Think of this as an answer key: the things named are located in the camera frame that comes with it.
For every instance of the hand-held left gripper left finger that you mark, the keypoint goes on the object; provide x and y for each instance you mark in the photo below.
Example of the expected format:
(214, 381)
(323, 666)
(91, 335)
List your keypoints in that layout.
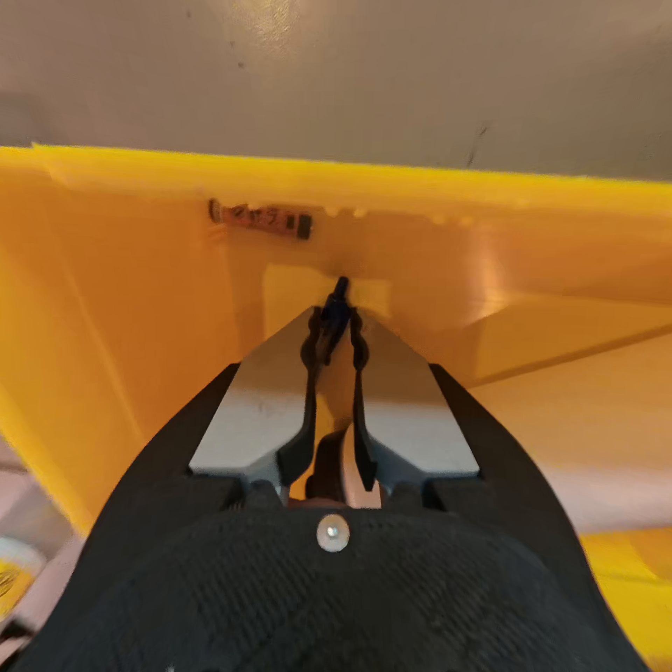
(252, 409)

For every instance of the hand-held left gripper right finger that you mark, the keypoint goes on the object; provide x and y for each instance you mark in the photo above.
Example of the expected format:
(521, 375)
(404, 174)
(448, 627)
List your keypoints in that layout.
(414, 420)

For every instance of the blue grip pen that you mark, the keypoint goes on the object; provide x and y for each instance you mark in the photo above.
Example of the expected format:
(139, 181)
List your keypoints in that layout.
(336, 315)

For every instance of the yellow plastic bin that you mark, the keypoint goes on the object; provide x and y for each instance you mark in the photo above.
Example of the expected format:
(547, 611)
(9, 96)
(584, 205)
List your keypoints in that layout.
(131, 315)

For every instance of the small orange circuit board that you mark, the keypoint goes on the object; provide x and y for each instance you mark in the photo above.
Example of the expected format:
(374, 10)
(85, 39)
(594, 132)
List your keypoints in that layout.
(257, 218)

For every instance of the disinfectant wipes canister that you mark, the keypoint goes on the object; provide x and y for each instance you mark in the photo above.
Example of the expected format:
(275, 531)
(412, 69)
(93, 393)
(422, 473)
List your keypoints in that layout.
(15, 577)

